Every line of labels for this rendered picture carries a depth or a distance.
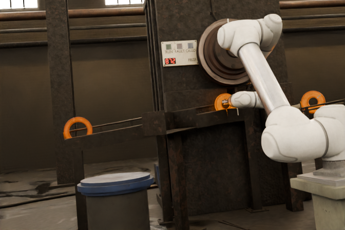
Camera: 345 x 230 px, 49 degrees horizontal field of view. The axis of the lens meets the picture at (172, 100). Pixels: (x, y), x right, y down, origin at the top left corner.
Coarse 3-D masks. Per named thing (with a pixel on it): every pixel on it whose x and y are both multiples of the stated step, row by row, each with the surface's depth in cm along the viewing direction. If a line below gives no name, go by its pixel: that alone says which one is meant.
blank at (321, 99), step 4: (308, 92) 256; (312, 92) 255; (316, 92) 254; (304, 96) 257; (308, 96) 256; (312, 96) 255; (316, 96) 254; (320, 96) 253; (304, 100) 257; (308, 100) 256; (320, 100) 253; (324, 100) 252; (304, 104) 257; (308, 104) 256; (312, 112) 255
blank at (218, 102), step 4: (220, 96) 261; (224, 96) 262; (228, 96) 262; (216, 100) 261; (220, 100) 261; (216, 104) 261; (220, 104) 261; (216, 108) 261; (220, 108) 261; (224, 108) 262
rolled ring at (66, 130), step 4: (72, 120) 245; (76, 120) 246; (80, 120) 246; (84, 120) 247; (68, 124) 245; (88, 124) 247; (64, 128) 244; (68, 128) 244; (88, 128) 247; (64, 132) 244; (68, 132) 244; (88, 132) 247; (68, 136) 244
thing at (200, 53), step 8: (216, 24) 264; (208, 32) 263; (200, 40) 261; (200, 48) 261; (200, 56) 260; (208, 72) 260; (216, 80) 261; (224, 80) 261; (232, 80) 262; (240, 80) 263
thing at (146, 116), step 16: (160, 112) 213; (176, 112) 241; (192, 112) 231; (144, 128) 223; (160, 128) 213; (176, 128) 241; (192, 128) 225; (176, 144) 224; (176, 160) 222; (176, 176) 222; (176, 192) 222; (176, 208) 222; (176, 224) 223
